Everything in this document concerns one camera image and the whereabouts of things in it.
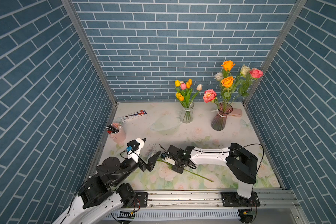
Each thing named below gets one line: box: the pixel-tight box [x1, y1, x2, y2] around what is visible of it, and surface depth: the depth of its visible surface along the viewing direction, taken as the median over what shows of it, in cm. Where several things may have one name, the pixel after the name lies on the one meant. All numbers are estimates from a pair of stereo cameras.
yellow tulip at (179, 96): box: [175, 91, 185, 102], surface depth 84 cm
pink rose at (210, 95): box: [203, 88, 221, 108], surface depth 78 cm
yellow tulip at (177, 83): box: [174, 79, 181, 87], surface depth 92 cm
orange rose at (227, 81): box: [221, 76, 235, 89], surface depth 81 cm
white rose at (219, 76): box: [214, 72, 224, 81], surface depth 88 cm
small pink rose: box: [249, 67, 264, 79], surface depth 79 cm
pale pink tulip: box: [188, 84, 203, 113], surface depth 95 cm
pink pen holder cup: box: [105, 122, 127, 144], surface depth 93 cm
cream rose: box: [239, 64, 252, 78], surface depth 86 cm
